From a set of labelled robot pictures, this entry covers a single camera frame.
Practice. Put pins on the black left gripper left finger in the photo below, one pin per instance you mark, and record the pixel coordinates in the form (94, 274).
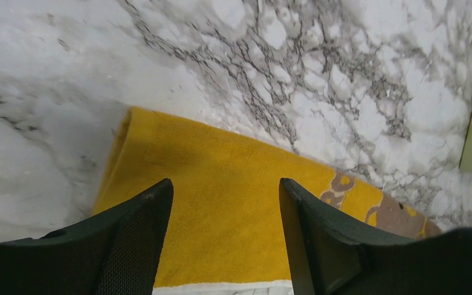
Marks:
(116, 251)

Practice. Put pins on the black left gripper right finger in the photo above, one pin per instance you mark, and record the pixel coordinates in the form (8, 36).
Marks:
(330, 252)

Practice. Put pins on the brown yellow bear towel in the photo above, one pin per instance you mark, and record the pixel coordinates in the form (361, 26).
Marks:
(225, 227)

